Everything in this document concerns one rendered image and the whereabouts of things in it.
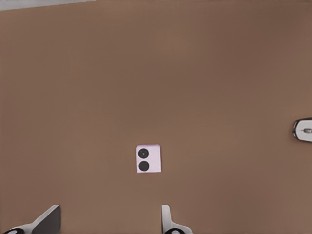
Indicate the pink folded phone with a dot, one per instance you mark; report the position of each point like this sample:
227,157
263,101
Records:
153,159

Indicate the white and black computer mouse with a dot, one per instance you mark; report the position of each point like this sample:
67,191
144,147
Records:
304,130

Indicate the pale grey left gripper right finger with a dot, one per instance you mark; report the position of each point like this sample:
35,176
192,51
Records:
168,220

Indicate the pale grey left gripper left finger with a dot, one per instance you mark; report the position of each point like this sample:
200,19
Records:
46,220

